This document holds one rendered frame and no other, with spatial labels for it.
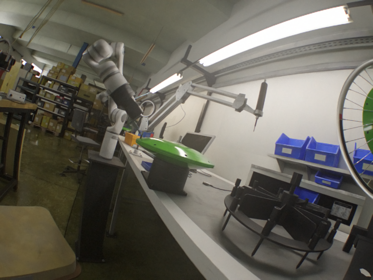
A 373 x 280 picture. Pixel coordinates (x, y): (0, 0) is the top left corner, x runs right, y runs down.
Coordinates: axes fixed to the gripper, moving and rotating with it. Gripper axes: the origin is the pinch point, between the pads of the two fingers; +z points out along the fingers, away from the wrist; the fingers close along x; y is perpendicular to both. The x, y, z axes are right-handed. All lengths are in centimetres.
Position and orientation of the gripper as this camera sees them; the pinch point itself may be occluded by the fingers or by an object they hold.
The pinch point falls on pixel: (142, 135)
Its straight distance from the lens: 57.6
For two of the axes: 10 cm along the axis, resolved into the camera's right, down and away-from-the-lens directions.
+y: 7.5, -6.0, 2.7
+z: 5.2, 7.9, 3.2
